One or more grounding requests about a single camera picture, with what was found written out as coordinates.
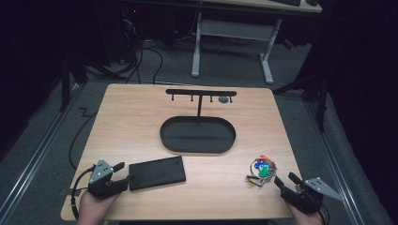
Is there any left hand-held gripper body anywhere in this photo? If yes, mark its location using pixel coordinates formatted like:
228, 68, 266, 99
87, 157, 130, 201

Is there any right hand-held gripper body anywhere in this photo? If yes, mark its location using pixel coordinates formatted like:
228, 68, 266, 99
280, 176, 345, 216

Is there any key ring with coloured tags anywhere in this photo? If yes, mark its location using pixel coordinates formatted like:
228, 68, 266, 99
245, 154, 279, 188

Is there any black key rack with tray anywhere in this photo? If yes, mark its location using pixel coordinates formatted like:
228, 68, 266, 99
160, 88, 237, 155

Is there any person's right hand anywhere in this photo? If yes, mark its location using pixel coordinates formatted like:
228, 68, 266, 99
285, 201, 325, 225

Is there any person's left hand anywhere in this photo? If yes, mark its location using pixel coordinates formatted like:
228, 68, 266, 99
76, 190, 122, 225

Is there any grey tape strip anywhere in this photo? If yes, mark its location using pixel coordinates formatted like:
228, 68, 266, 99
58, 187, 76, 198

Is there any black metal stand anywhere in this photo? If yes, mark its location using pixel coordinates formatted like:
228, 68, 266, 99
58, 51, 127, 113
272, 71, 330, 133

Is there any black computer tower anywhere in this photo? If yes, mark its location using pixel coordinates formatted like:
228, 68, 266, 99
120, 4, 143, 65

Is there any white-legged wooden desk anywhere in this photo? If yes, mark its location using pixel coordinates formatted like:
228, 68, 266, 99
190, 0, 323, 85

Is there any black keyboard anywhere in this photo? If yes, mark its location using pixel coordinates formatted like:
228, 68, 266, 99
269, 0, 302, 8

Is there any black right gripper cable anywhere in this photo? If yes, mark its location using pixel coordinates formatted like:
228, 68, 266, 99
316, 202, 330, 225

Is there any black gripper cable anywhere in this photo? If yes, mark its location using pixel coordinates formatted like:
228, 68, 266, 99
316, 202, 330, 225
69, 165, 97, 221

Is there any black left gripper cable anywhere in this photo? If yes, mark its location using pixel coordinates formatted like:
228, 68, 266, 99
69, 165, 97, 221

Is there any grey metal floor rail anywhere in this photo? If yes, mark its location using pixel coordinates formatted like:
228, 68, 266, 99
0, 82, 82, 218
304, 99, 366, 225

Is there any black floor cable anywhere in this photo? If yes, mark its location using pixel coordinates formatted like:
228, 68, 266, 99
68, 107, 100, 172

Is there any bundle of black cables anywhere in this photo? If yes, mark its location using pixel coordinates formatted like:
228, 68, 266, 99
124, 38, 164, 85

